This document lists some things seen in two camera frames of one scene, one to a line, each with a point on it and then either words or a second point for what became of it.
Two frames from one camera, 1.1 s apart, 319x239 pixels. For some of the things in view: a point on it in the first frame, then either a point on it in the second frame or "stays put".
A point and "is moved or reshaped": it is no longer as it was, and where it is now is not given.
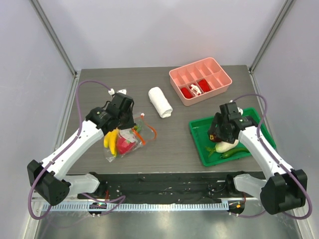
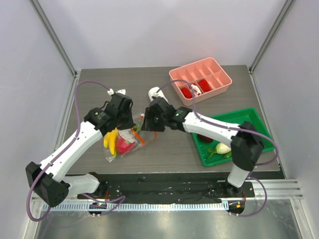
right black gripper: (219, 131) → (150, 121)
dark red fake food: (213, 137) is moved or reshaped
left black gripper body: (126, 120) stays put
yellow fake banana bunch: (110, 140) stays put
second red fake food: (186, 92) stays put
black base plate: (151, 187) stays put
